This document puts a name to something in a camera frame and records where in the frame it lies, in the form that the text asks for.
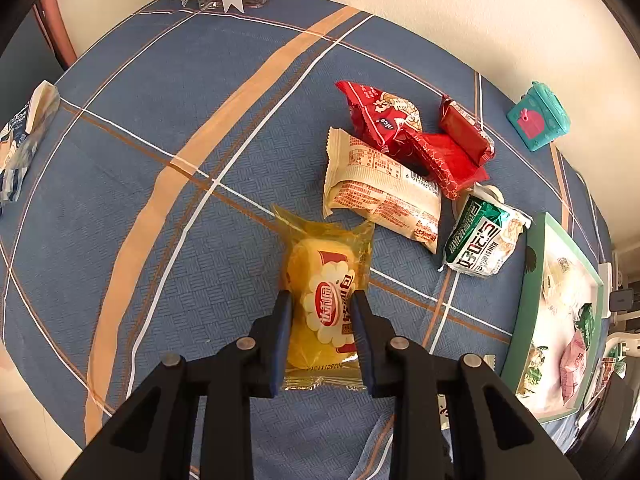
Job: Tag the white green-printed snack packet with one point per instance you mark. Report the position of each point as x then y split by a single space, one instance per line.
531 370

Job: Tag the pink snack packet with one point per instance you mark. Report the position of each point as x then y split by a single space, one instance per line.
574 370

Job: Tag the blue plaid tablecloth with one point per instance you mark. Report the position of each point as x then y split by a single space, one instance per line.
175 260

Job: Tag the beige red-printed snack packet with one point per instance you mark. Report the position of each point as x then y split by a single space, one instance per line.
375 190

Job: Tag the yellow cake packet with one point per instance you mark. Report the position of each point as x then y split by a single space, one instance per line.
320 270

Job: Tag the clear white bun packet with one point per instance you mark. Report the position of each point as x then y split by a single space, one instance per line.
562 285

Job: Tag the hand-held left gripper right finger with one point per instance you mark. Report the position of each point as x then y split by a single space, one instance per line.
364 345

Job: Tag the round cream bun packet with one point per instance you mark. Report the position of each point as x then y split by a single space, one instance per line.
492 192

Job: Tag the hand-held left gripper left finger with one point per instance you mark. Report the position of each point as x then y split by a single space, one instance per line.
281 340

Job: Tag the teal toy box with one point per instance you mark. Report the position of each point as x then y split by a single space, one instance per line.
537 117

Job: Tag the green-edged white cardboard tray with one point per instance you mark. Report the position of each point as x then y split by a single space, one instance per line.
515 320

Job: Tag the dark green snack packet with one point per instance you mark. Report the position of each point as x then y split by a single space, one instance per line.
586 325

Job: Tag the red white snack packet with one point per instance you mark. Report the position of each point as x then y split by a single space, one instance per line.
375 110

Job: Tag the black charger adapter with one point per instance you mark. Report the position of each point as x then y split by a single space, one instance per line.
620 297

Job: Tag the red patterned snack packet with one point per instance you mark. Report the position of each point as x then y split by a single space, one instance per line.
445 165

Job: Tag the white power strip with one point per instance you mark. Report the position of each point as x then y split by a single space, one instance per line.
605 285

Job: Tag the green white cracker packet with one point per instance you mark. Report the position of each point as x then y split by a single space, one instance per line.
480 240

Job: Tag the blue white packet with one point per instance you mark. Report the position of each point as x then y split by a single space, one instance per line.
25 135

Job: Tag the dark red biscuit packet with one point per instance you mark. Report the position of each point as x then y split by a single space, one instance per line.
462 127

